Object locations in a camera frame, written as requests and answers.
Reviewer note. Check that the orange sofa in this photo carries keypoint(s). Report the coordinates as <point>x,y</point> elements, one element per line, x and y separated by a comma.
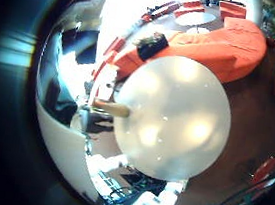
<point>218,48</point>

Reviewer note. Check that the white round side table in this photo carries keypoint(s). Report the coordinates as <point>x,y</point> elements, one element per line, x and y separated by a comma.
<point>194,19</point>

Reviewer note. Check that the black bag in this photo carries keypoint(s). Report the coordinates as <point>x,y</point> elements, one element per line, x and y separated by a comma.
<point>151,46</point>

